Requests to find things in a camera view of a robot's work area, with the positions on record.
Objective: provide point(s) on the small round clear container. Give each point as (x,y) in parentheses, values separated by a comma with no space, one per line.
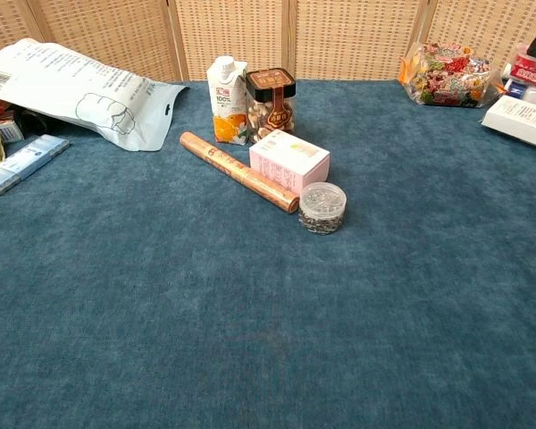
(322,205)

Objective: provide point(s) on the pink rectangular carton box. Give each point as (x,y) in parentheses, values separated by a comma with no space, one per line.
(290,162)

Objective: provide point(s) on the light blue flat box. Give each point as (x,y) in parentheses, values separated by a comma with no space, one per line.
(24,163)

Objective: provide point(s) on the white long box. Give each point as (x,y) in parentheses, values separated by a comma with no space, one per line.
(520,118)

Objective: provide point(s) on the red and white box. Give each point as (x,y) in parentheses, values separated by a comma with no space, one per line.
(532,71)

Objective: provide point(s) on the copper coloured long tube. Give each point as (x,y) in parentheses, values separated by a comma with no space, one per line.
(237,175)

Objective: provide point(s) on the blue table cloth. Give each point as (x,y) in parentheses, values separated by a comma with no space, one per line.
(268,290)

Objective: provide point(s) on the clear nut jar brown lid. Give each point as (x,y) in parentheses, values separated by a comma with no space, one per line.
(270,103)

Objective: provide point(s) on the orange juice carton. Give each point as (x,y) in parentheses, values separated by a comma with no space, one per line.
(227,105)

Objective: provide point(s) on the woven folding screen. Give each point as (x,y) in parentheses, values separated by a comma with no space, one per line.
(339,36)

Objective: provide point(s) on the colourful candy bag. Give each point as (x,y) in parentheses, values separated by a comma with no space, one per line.
(449,76)

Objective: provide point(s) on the large white plastic bag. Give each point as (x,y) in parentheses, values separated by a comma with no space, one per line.
(71,89)

